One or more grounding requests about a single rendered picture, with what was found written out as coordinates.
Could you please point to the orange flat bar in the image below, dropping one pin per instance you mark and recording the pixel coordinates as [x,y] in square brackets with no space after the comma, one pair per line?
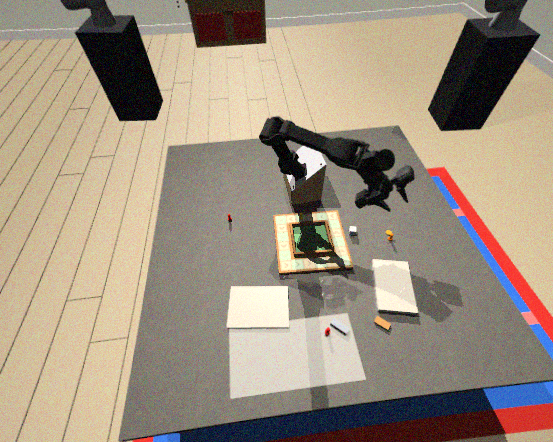
[382,323]

